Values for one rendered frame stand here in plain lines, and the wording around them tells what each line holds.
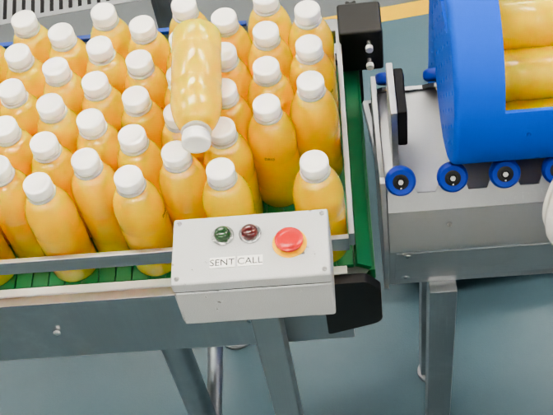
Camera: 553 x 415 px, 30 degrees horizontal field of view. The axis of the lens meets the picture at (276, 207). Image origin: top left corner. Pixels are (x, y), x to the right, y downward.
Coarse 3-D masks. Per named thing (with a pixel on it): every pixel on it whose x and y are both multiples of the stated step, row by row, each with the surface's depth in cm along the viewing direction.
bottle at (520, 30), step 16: (512, 0) 138; (528, 0) 137; (544, 0) 137; (512, 16) 136; (528, 16) 136; (544, 16) 136; (512, 32) 137; (528, 32) 137; (544, 32) 137; (512, 48) 139
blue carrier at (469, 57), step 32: (448, 0) 133; (480, 0) 132; (448, 32) 133; (480, 32) 131; (448, 64) 136; (480, 64) 131; (448, 96) 140; (480, 96) 132; (448, 128) 144; (480, 128) 135; (512, 128) 135; (544, 128) 135; (480, 160) 142; (512, 160) 145
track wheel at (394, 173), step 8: (392, 168) 150; (400, 168) 149; (408, 168) 149; (392, 176) 149; (400, 176) 149; (408, 176) 149; (392, 184) 150; (400, 184) 150; (408, 184) 150; (392, 192) 150; (400, 192) 150; (408, 192) 150
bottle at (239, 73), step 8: (240, 64) 152; (224, 72) 152; (232, 72) 152; (240, 72) 152; (248, 72) 154; (232, 80) 152; (240, 80) 152; (248, 80) 154; (240, 88) 153; (248, 88) 154
